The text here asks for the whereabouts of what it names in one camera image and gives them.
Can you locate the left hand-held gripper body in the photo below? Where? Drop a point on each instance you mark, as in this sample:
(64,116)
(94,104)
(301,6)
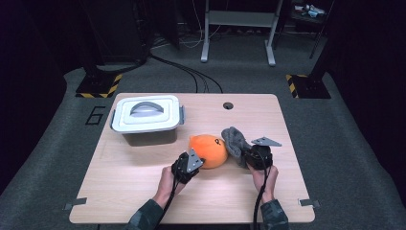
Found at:
(182,169)

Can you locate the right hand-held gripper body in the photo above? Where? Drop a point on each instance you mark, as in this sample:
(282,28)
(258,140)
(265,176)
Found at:
(260,158)

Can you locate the orange plush toy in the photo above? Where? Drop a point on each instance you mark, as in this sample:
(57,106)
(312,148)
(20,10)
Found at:
(209,151)

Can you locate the grey towel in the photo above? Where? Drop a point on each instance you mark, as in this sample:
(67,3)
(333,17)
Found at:
(234,140)

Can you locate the storage box with white lid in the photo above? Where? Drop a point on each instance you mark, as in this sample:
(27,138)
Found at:
(146,115)

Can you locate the person's left hand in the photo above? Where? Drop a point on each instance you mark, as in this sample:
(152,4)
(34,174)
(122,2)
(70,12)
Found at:
(167,188)

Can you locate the person's right hand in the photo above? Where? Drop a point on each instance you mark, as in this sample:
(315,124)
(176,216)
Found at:
(265,185)

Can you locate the black table grommet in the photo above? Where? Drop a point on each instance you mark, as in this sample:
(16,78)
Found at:
(228,105)

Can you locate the grey tape piece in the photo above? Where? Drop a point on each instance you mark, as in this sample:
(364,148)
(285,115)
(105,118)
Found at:
(75,202)
(309,202)

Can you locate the striped black stand base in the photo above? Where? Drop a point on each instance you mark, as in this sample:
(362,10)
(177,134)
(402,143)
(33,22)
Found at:
(311,87)
(95,86)

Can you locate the dark side table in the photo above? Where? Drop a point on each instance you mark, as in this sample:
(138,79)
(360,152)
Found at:
(306,19)

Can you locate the black equipment cabinet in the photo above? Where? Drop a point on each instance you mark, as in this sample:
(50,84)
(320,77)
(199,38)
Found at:
(121,32)

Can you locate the pale small clutter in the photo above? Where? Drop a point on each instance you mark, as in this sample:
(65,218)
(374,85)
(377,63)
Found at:
(311,11)

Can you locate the white metal desk frame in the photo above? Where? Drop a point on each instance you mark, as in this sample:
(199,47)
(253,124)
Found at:
(239,18)

